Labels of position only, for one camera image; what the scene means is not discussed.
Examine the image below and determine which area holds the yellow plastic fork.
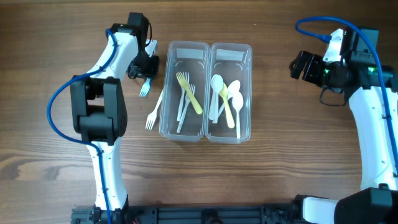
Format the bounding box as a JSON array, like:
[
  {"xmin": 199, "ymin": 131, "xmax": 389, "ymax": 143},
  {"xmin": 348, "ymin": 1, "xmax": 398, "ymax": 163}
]
[{"xmin": 176, "ymin": 72, "xmax": 203, "ymax": 114}]

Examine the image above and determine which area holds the light blue plastic fork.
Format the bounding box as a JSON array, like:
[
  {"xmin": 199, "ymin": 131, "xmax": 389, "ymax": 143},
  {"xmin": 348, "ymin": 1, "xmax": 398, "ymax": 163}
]
[{"xmin": 139, "ymin": 78, "xmax": 152, "ymax": 97}]

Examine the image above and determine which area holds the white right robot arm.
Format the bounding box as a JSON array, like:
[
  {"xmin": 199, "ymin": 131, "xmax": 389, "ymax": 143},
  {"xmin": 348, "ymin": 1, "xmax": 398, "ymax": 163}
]
[{"xmin": 289, "ymin": 51, "xmax": 397, "ymax": 223}]

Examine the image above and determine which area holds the yellow plastic spoon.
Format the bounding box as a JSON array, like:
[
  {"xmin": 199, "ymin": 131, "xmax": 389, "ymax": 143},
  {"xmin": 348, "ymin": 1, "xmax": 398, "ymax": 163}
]
[{"xmin": 219, "ymin": 83, "xmax": 235, "ymax": 129}]

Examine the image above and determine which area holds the white plastic fork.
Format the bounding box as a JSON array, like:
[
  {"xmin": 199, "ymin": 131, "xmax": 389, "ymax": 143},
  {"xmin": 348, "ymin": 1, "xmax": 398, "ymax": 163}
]
[{"xmin": 177, "ymin": 72, "xmax": 189, "ymax": 121}]

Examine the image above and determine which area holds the left clear plastic container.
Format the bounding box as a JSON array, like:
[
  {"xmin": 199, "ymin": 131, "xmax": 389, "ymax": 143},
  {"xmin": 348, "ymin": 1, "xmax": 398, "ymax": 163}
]
[{"xmin": 159, "ymin": 41, "xmax": 210, "ymax": 142}]

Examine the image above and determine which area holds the translucent curved white fork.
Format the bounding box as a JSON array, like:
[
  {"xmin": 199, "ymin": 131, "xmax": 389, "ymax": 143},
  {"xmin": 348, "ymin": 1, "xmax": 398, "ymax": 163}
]
[{"xmin": 177, "ymin": 84, "xmax": 195, "ymax": 133}]

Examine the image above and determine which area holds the clear plastic container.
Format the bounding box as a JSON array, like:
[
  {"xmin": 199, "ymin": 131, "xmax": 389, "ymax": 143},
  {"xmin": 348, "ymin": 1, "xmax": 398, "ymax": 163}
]
[
  {"xmin": 204, "ymin": 42, "xmax": 252, "ymax": 144},
  {"xmin": 159, "ymin": 41, "xmax": 210, "ymax": 142}
]

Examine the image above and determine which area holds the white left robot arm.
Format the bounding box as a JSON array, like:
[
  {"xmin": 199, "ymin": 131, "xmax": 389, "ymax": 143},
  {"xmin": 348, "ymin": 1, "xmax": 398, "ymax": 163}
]
[{"xmin": 70, "ymin": 24, "xmax": 159, "ymax": 223}]

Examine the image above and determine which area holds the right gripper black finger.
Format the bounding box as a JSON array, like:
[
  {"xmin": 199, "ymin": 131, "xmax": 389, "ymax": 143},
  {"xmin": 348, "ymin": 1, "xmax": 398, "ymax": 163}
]
[
  {"xmin": 303, "ymin": 54, "xmax": 325, "ymax": 86},
  {"xmin": 289, "ymin": 51, "xmax": 311, "ymax": 80}
]

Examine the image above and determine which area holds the right clear plastic container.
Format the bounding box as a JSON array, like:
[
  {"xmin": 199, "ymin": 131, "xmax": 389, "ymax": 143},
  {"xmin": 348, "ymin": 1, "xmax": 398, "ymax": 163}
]
[{"xmin": 204, "ymin": 42, "xmax": 252, "ymax": 144}]

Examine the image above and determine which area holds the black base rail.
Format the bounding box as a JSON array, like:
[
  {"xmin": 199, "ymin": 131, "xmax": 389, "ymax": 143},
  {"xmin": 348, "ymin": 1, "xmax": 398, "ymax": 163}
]
[{"xmin": 70, "ymin": 202, "xmax": 312, "ymax": 224}]

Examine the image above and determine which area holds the white plastic spoon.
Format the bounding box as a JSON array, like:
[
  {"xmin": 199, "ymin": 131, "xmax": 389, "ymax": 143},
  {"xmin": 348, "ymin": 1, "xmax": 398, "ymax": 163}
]
[
  {"xmin": 209, "ymin": 74, "xmax": 223, "ymax": 123},
  {"xmin": 218, "ymin": 80, "xmax": 240, "ymax": 117},
  {"xmin": 232, "ymin": 91, "xmax": 243, "ymax": 139}
]

